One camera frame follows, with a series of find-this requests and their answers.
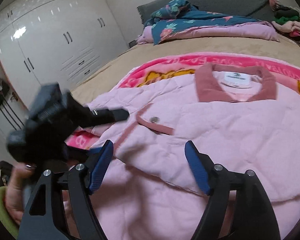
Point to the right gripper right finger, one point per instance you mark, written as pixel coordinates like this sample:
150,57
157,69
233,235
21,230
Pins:
238,205

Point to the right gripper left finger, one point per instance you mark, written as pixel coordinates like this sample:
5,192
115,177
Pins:
44,216

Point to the pink quilted jacket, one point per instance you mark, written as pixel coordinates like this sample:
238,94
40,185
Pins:
149,191

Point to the green sleeve left forearm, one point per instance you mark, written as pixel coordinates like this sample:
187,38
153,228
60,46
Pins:
5,219

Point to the black coat rack with clothes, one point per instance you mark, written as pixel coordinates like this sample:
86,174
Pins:
12,112

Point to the pile of assorted clothes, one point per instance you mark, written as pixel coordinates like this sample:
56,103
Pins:
286,21

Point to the person's left hand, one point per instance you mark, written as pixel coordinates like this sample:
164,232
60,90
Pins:
14,192

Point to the tan bed cover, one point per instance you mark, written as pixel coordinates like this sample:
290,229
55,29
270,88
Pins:
110,74

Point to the white glossy wardrobe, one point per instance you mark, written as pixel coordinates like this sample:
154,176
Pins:
62,41

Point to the pink football cartoon blanket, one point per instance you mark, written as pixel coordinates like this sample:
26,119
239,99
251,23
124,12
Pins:
190,64

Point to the blue floral pink quilt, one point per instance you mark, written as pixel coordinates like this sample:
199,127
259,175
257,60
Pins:
179,20

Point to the dark grey headboard blanket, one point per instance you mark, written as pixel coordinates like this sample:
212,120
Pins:
258,9

